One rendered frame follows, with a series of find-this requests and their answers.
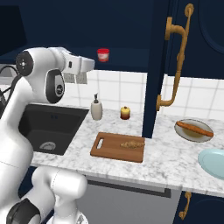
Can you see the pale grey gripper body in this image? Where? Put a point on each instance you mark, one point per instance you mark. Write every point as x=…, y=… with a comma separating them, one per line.
x=87, y=64

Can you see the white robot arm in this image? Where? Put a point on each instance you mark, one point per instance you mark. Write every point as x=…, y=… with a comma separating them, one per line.
x=17, y=137

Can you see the wooden cutting board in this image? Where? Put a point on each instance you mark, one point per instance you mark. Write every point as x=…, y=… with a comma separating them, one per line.
x=112, y=148

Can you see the tan croissant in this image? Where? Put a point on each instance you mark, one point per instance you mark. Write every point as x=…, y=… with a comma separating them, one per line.
x=132, y=144

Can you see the navy base cabinet door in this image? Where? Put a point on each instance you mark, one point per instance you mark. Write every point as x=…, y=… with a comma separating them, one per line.
x=207, y=211

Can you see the cream soap dispenser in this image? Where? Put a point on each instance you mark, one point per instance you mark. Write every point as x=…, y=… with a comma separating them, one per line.
x=96, y=110

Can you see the small yellow red pastry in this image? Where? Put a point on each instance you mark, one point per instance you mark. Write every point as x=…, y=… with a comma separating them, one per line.
x=125, y=113

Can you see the black sink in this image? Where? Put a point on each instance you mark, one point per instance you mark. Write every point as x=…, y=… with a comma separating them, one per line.
x=55, y=128

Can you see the orange-brown baguette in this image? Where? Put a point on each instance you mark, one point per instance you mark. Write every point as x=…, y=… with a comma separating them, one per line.
x=194, y=129

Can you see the grey plate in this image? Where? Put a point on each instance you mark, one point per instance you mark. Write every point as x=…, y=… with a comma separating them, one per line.
x=191, y=134

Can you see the grey dishwasher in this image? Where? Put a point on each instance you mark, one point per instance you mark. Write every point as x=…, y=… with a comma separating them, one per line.
x=128, y=207

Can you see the light blue plate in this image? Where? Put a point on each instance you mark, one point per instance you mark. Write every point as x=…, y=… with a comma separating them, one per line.
x=214, y=162

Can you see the navy wall cabinet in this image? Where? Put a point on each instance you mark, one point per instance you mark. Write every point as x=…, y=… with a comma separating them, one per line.
x=125, y=29

